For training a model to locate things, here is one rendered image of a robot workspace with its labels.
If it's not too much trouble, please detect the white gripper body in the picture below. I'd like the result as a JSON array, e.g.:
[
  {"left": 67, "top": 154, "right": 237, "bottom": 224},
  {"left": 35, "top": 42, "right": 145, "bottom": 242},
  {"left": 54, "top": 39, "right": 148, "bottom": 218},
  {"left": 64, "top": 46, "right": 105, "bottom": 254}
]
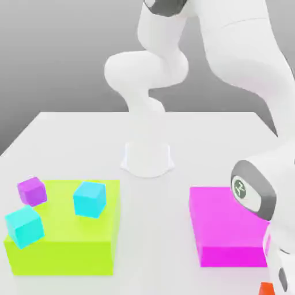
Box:
[{"left": 267, "top": 248, "right": 295, "bottom": 295}]

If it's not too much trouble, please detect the small orange cube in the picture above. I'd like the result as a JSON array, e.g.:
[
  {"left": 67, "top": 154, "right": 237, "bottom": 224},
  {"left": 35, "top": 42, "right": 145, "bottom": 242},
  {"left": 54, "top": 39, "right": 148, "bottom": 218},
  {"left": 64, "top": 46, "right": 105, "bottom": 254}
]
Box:
[{"left": 258, "top": 282, "right": 277, "bottom": 295}]

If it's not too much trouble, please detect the small cyan cube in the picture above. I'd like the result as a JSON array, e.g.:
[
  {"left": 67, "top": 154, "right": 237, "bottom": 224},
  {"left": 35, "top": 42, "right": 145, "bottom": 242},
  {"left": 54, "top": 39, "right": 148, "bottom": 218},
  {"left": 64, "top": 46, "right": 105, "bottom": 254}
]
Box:
[
  {"left": 4, "top": 205, "right": 45, "bottom": 250},
  {"left": 73, "top": 181, "right": 107, "bottom": 219}
]

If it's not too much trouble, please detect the small purple cube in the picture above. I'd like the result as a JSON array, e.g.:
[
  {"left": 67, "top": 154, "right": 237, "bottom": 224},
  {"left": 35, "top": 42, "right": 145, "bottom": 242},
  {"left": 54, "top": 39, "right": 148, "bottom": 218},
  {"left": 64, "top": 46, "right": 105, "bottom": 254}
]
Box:
[{"left": 17, "top": 176, "right": 48, "bottom": 207}]

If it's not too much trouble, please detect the large magenta box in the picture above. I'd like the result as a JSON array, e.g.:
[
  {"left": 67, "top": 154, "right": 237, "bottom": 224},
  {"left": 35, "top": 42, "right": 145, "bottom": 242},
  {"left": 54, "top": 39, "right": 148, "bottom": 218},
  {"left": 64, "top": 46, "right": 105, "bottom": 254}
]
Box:
[{"left": 189, "top": 186, "right": 271, "bottom": 268}]

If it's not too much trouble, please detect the large lime green box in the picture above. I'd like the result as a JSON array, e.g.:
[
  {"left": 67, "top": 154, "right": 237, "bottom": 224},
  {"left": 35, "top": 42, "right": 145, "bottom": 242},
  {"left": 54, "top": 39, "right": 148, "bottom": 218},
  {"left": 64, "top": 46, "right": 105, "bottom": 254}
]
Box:
[{"left": 3, "top": 179, "right": 121, "bottom": 277}]

